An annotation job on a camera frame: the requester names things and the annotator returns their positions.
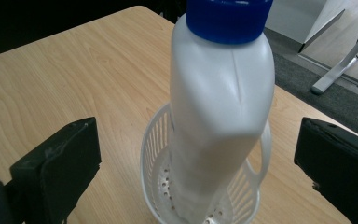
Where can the white bottle with blue cap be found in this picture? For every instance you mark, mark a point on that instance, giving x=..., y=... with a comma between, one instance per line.
x=217, y=109

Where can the white metal desk frame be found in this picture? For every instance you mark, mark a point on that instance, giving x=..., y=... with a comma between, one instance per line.
x=345, y=62

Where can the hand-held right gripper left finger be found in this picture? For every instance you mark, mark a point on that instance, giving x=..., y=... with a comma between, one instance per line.
x=65, y=168

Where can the white plastic basket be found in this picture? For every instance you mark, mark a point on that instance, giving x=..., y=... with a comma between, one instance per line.
x=155, y=161

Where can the white cabinet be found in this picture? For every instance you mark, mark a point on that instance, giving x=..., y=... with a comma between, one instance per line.
x=295, y=21

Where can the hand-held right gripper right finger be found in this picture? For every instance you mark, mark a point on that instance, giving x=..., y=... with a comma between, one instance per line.
x=338, y=161

